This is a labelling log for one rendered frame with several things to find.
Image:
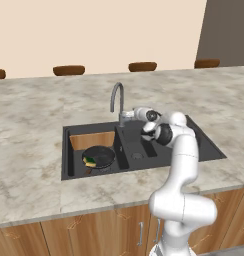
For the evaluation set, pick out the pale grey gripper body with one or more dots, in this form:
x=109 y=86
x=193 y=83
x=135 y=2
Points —
x=128 y=114

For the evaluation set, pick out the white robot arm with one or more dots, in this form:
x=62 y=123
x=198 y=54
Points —
x=180 y=166

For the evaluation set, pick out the black double sink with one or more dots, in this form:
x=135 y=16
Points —
x=160 y=151

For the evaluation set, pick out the black frying pan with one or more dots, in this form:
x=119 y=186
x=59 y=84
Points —
x=102 y=157

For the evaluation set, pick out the yellow and green sponge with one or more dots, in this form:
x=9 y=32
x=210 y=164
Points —
x=90 y=162

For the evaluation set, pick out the grey curved tap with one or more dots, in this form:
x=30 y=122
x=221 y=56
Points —
x=121 y=100

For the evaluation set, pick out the wooden board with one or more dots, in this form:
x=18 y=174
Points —
x=94 y=140

